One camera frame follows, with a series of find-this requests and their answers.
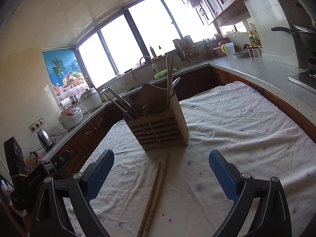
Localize wooden utensil holder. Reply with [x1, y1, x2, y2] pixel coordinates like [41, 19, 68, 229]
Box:
[123, 84, 189, 151]

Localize lone wooden chopstick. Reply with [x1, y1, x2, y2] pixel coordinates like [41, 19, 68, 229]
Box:
[169, 56, 173, 100]

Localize metal spoon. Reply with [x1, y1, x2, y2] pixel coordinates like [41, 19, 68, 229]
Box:
[172, 77, 181, 89]

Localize kitchen faucet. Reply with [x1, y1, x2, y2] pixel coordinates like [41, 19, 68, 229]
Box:
[139, 55, 158, 73]

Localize black box on counter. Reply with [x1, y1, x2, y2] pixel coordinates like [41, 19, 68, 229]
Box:
[4, 136, 27, 186]

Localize floral white tablecloth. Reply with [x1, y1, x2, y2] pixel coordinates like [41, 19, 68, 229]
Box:
[63, 81, 316, 237]

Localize steel electric kettle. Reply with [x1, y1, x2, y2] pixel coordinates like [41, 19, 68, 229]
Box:
[37, 130, 55, 152]

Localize white red rice cooker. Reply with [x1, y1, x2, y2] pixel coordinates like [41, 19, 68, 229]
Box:
[58, 107, 83, 130]

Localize paper towel roll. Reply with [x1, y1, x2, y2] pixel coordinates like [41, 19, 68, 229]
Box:
[59, 97, 72, 109]

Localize white slow cooker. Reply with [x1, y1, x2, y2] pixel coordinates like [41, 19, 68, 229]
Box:
[80, 88, 102, 112]

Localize gas stove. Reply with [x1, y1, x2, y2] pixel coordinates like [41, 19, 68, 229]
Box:
[288, 58, 316, 94]

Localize tropical fruit poster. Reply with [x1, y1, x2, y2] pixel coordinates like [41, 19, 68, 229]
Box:
[42, 48, 89, 102]

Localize small white pot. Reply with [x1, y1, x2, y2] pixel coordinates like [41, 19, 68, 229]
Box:
[100, 88, 110, 102]

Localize plate on counter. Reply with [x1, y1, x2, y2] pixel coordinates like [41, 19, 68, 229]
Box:
[232, 51, 249, 58]

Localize seasoning jars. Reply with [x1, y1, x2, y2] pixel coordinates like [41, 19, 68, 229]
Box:
[247, 45, 262, 58]

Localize green colander basket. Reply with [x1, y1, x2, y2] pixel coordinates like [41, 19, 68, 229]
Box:
[154, 68, 179, 80]

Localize pink basin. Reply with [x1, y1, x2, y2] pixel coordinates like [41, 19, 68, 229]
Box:
[213, 41, 228, 57]

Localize white green pitcher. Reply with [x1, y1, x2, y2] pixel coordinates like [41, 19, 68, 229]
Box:
[221, 42, 235, 57]

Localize dish drying rack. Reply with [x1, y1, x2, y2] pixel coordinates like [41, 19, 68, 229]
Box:
[172, 35, 204, 66]

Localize green label oil bottle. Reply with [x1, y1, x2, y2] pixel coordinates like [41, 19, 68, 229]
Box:
[248, 30, 261, 47]

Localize yellow bottle on sill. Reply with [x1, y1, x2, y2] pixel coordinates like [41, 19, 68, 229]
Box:
[150, 45, 158, 60]

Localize black wok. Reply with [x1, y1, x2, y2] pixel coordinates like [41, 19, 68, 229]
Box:
[270, 3, 316, 62]

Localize wall power outlet strip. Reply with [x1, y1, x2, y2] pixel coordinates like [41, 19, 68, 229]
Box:
[30, 117, 46, 131]

